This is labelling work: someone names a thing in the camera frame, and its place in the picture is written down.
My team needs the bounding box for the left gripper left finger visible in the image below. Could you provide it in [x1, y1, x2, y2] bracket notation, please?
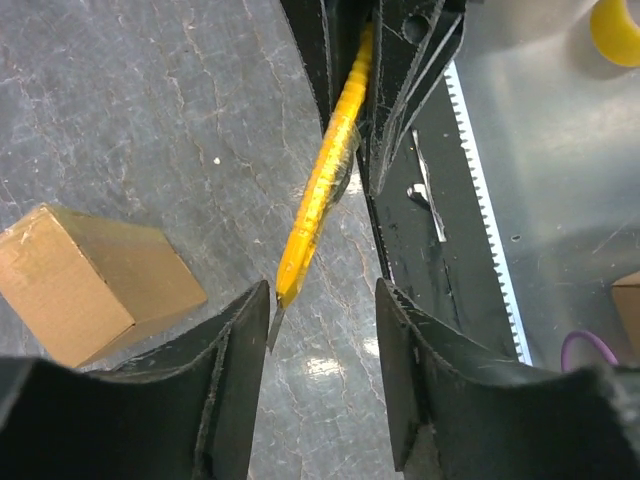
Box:
[1, 281, 270, 479]

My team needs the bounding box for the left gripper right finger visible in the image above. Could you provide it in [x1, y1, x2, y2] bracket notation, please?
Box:
[375, 280, 639, 479]

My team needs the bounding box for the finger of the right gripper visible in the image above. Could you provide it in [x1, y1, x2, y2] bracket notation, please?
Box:
[280, 0, 332, 130]
[367, 1, 465, 195]

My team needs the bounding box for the yellow utility knife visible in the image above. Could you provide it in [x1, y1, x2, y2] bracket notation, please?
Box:
[266, 22, 374, 350]

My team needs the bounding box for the brown cardboard express box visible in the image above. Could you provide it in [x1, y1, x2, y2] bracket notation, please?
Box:
[1, 204, 207, 368]

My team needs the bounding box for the yellow tape roll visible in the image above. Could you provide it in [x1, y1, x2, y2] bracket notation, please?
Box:
[589, 0, 639, 68]

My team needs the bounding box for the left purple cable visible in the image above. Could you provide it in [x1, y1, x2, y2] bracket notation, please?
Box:
[560, 330, 619, 374]

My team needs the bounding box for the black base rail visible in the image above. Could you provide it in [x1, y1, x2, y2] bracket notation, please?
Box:
[370, 84, 516, 357]

